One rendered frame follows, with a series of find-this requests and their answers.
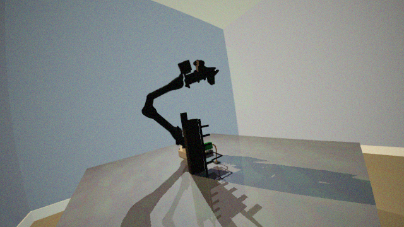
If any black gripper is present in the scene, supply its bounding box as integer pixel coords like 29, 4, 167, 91
193, 66, 219, 85

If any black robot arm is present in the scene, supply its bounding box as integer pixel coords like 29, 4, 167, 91
141, 60, 205, 148

